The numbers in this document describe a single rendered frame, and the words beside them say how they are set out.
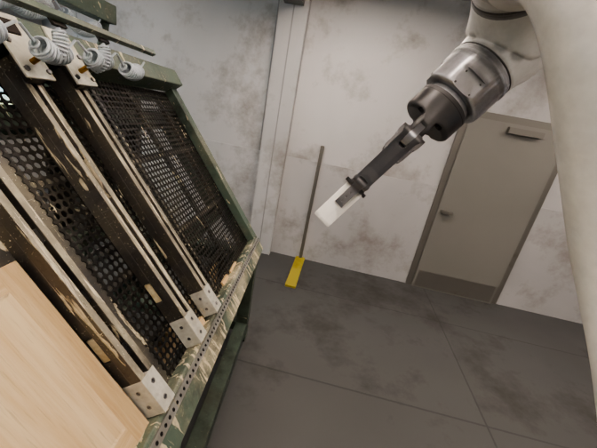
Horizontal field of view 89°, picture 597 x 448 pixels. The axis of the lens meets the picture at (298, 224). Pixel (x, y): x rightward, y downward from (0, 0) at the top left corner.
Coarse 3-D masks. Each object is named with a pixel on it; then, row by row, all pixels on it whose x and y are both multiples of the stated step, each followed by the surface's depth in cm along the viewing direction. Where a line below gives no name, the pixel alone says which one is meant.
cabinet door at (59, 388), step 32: (0, 288) 67; (32, 288) 73; (0, 320) 65; (32, 320) 70; (64, 320) 77; (0, 352) 63; (32, 352) 68; (64, 352) 74; (0, 384) 61; (32, 384) 66; (64, 384) 71; (96, 384) 78; (0, 416) 59; (32, 416) 63; (64, 416) 69; (96, 416) 75; (128, 416) 82
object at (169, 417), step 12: (252, 252) 203; (240, 276) 171; (228, 300) 149; (216, 324) 131; (204, 348) 118; (192, 372) 106; (180, 396) 97; (168, 420) 89; (156, 432) 85; (156, 444) 83
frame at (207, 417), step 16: (240, 304) 235; (240, 320) 240; (240, 336) 226; (224, 352) 209; (224, 368) 196; (224, 384) 185; (208, 400) 174; (208, 416) 165; (192, 432) 156; (208, 432) 157
